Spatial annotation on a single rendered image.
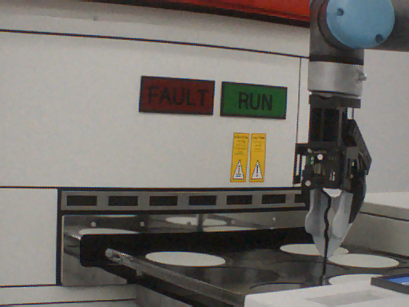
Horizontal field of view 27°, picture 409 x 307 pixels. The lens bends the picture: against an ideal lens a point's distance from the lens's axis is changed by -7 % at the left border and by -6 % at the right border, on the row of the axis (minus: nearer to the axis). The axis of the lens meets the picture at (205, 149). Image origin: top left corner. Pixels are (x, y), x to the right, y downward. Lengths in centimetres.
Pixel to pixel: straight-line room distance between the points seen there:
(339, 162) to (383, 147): 252
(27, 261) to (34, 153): 14
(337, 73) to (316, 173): 13
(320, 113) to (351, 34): 16
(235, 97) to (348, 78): 21
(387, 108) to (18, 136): 266
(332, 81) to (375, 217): 26
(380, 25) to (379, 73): 258
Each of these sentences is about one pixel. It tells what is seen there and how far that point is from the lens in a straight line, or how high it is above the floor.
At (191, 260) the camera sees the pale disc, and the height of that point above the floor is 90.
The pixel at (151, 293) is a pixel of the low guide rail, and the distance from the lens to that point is 115.
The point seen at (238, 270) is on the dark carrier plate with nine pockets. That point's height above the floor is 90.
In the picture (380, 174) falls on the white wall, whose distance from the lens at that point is 363.
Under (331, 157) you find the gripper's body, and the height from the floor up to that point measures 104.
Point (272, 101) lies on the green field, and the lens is 131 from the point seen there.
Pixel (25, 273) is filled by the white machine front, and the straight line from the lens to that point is 114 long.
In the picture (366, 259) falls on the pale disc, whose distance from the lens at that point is 118.
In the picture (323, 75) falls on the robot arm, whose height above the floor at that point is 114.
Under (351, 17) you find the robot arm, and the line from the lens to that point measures 101.
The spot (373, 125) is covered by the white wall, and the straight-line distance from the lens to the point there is 358.
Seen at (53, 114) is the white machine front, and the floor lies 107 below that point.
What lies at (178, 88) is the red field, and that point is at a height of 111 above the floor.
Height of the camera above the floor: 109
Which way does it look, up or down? 3 degrees down
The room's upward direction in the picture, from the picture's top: 4 degrees clockwise
